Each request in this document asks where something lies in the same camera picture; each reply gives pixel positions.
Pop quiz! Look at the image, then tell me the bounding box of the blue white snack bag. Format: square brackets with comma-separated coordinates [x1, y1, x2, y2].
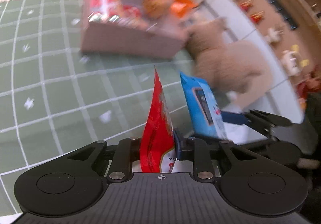
[180, 72, 228, 140]

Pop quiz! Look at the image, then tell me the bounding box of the large red sausage snack pack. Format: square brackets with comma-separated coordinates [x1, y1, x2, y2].
[139, 71, 176, 173]

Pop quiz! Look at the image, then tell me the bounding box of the red spicy strip packet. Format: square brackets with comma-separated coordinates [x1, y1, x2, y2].
[88, 0, 122, 23]

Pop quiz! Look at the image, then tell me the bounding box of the golden bread bun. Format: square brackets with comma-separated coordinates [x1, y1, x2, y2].
[143, 0, 171, 19]

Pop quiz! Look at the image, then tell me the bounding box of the brown plush teddy bear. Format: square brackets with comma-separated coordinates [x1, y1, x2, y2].
[185, 18, 265, 93]

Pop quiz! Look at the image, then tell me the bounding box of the green grid tablecloth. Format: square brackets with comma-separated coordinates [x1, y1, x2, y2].
[1, 0, 192, 216]

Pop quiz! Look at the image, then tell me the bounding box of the pink open gift box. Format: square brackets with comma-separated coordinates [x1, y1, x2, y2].
[80, 0, 187, 59]

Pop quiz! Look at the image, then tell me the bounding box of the orange snack bag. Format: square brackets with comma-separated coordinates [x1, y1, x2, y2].
[170, 0, 197, 18]

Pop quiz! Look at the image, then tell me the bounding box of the wooden wall shelf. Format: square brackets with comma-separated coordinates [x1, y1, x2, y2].
[236, 0, 320, 105]

